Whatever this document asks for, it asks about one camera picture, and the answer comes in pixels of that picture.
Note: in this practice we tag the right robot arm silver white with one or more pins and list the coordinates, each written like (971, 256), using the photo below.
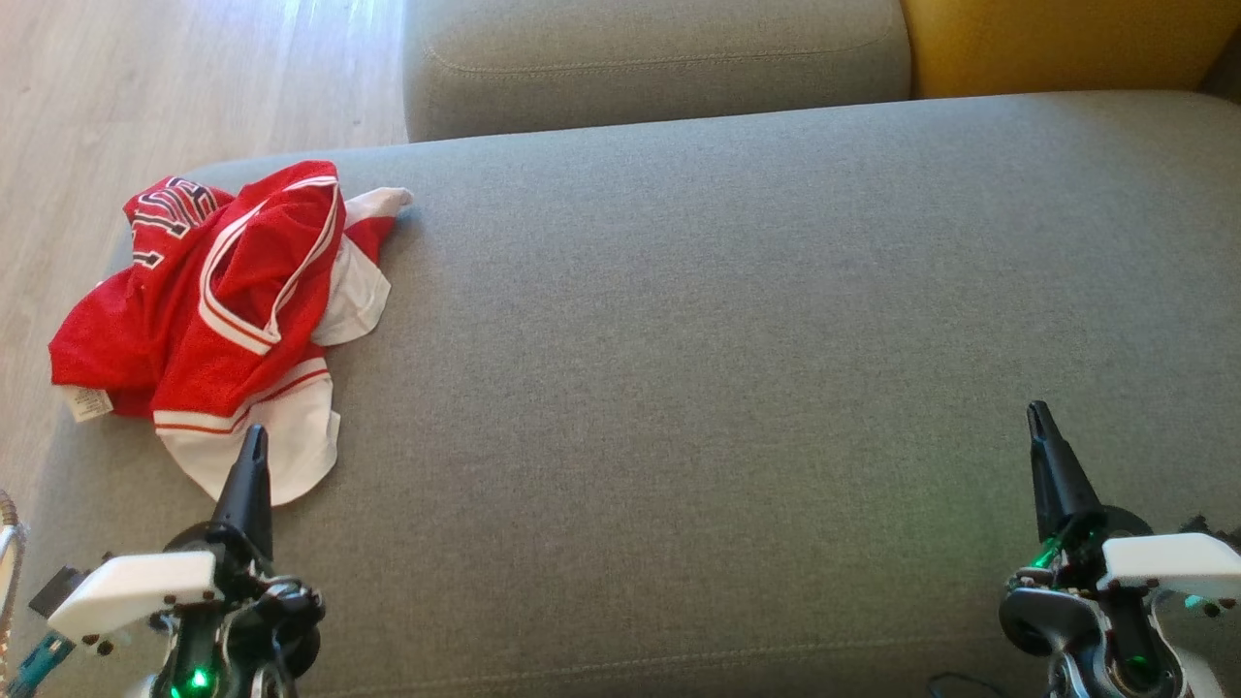
(1086, 635)

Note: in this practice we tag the yellow cushion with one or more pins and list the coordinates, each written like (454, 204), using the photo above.
(1057, 44)

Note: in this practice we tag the teal left camera connector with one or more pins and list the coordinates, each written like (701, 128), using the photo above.
(37, 664)

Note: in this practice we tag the grey fabric sofa seat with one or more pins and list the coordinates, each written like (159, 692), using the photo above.
(737, 368)

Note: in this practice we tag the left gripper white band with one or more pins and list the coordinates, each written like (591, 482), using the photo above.
(136, 586)

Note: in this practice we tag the red lettered white-striped jersey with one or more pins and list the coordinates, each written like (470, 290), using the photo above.
(233, 291)

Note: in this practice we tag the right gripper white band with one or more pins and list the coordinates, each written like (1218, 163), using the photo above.
(1163, 562)

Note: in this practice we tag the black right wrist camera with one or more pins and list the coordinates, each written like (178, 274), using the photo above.
(1212, 531)

